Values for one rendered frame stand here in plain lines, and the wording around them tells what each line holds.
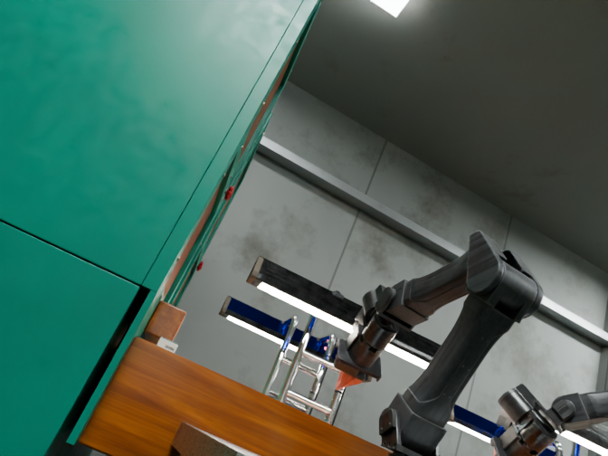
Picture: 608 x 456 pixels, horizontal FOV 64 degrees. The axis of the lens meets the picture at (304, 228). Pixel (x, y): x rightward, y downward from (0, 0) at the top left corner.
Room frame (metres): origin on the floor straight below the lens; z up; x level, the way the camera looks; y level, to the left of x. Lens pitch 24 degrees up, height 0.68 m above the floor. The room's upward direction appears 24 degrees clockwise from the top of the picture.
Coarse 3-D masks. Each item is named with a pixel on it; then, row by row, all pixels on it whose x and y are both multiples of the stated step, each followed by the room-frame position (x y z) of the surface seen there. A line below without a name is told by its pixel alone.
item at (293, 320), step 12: (288, 324) 1.78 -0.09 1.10; (288, 336) 1.67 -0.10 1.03; (324, 336) 1.78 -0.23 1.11; (276, 360) 1.67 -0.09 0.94; (288, 360) 1.67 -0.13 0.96; (276, 372) 1.67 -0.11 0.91; (312, 372) 1.69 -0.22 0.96; (324, 372) 1.69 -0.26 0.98; (276, 396) 1.67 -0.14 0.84; (312, 396) 1.69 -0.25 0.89; (300, 408) 1.69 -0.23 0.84; (312, 408) 1.70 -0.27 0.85
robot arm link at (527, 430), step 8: (528, 416) 1.06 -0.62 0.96; (536, 416) 1.05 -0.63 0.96; (520, 424) 1.09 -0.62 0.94; (528, 424) 1.06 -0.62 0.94; (536, 424) 1.04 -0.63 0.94; (544, 424) 1.04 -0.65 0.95; (520, 432) 1.08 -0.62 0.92; (528, 432) 1.05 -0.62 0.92; (536, 432) 1.04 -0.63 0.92; (544, 432) 1.03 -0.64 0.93; (552, 432) 1.03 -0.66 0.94; (528, 440) 1.06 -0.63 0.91; (536, 440) 1.04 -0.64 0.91; (544, 440) 1.03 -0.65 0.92; (552, 440) 1.03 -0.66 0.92; (536, 448) 1.06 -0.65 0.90; (544, 448) 1.05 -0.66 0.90
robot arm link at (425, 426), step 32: (512, 288) 0.63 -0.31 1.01; (480, 320) 0.66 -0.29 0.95; (512, 320) 0.66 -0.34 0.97; (448, 352) 0.71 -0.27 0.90; (480, 352) 0.68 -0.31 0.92; (416, 384) 0.75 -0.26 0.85; (448, 384) 0.71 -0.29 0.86; (416, 416) 0.73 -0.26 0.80; (448, 416) 0.74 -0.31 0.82; (416, 448) 0.76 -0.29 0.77
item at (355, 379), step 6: (336, 366) 1.01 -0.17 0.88; (342, 366) 1.00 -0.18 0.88; (348, 366) 1.00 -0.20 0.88; (348, 372) 1.01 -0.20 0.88; (354, 372) 1.00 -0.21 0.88; (360, 372) 1.02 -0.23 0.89; (354, 378) 1.02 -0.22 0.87; (360, 378) 1.01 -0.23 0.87; (348, 384) 1.04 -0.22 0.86; (354, 384) 1.04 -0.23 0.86
